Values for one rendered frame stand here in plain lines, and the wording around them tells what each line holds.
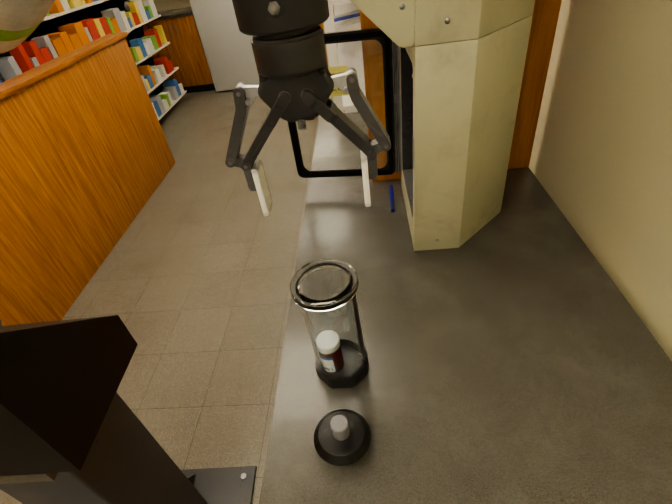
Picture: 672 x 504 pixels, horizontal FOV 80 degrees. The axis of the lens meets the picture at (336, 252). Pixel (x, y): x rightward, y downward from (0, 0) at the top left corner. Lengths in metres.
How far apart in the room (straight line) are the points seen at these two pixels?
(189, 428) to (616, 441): 1.61
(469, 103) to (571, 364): 0.52
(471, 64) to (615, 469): 0.69
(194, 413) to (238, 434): 0.25
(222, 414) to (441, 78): 1.61
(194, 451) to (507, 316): 1.42
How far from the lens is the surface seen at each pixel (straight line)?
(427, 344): 0.83
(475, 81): 0.86
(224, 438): 1.91
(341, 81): 0.48
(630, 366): 0.89
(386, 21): 0.80
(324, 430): 0.70
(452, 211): 0.98
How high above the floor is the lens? 1.59
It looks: 39 degrees down
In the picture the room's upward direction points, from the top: 9 degrees counter-clockwise
